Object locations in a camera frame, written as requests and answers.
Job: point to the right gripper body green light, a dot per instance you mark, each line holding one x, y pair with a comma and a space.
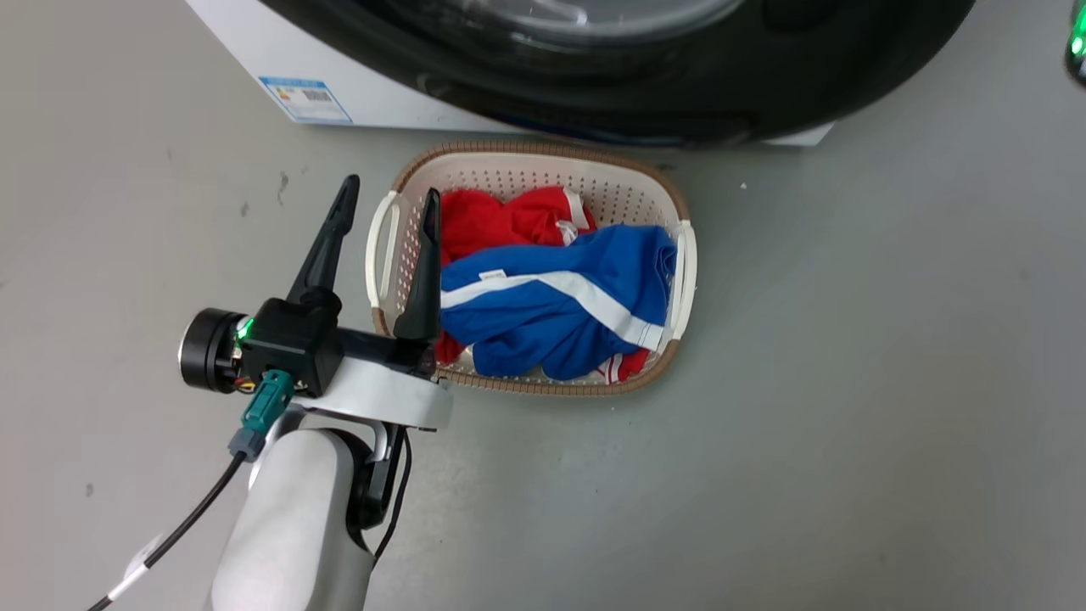
1077, 42

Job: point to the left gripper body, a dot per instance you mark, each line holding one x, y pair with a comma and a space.
293, 344

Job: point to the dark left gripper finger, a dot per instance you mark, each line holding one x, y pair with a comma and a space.
327, 246
426, 288

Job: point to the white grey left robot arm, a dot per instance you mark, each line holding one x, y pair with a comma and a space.
288, 526

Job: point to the white washing machine body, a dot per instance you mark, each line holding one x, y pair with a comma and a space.
242, 47

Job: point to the white front-load washing machine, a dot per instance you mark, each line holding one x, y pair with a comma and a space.
814, 76

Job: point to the red garment with white stripes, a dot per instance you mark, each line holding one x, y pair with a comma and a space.
496, 222

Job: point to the blue garment with white stripe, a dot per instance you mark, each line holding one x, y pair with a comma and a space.
543, 327

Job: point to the blue energy label sticker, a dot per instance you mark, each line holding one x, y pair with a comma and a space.
305, 99

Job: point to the beige perforated laundry basket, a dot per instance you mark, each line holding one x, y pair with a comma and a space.
526, 170

